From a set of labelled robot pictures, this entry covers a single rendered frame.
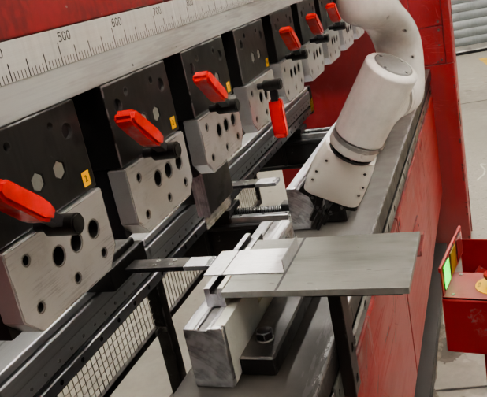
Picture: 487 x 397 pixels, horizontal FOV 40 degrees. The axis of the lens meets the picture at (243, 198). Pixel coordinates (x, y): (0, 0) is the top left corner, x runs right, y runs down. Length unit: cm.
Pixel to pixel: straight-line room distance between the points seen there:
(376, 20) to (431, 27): 203
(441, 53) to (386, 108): 204
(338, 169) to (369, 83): 17
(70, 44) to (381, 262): 53
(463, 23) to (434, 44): 559
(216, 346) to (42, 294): 42
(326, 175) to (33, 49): 64
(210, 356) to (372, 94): 45
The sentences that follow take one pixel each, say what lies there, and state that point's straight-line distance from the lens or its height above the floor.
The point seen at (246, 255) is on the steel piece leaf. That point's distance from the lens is 106.
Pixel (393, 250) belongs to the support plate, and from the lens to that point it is 100.
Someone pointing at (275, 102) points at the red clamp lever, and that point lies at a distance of 109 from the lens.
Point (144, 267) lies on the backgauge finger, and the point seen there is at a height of 100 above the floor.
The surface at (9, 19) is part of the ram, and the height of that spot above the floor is 142.
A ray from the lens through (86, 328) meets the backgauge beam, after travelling 112.
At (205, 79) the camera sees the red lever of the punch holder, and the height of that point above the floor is 131.
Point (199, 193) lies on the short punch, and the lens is 96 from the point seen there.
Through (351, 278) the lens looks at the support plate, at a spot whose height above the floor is 100.
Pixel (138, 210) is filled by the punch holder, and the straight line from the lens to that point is 71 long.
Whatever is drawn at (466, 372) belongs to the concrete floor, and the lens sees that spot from 250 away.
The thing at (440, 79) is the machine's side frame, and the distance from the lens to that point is 309.
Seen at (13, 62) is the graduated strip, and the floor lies 138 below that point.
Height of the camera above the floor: 142
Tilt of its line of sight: 18 degrees down
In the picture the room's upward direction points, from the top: 12 degrees counter-clockwise
